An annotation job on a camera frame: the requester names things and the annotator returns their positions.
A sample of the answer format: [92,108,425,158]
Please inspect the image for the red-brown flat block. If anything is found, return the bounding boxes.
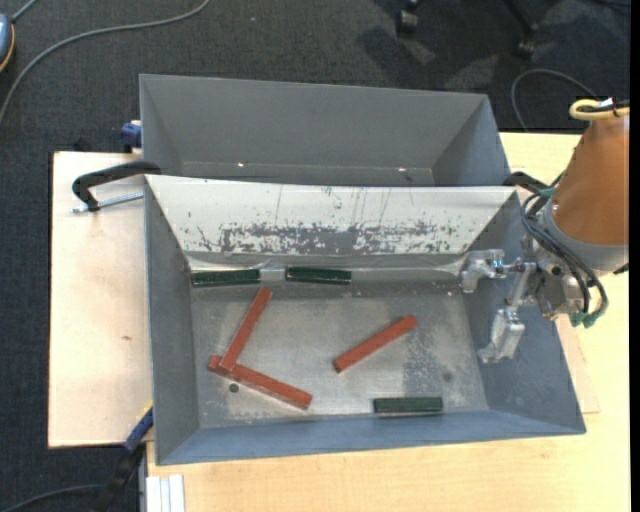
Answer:
[218,286,274,377]
[207,354,314,412]
[332,314,419,374]

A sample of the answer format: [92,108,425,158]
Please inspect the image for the grey metal bin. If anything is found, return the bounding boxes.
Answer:
[138,73,587,467]

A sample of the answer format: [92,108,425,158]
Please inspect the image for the dark green flat block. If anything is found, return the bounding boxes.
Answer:
[372,396,445,416]
[284,266,353,287]
[190,268,263,289]

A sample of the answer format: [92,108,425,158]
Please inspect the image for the pale wood flat board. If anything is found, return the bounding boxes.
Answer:
[47,150,154,449]

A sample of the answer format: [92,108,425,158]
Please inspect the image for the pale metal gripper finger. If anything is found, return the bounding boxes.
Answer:
[458,248,524,295]
[476,298,527,365]

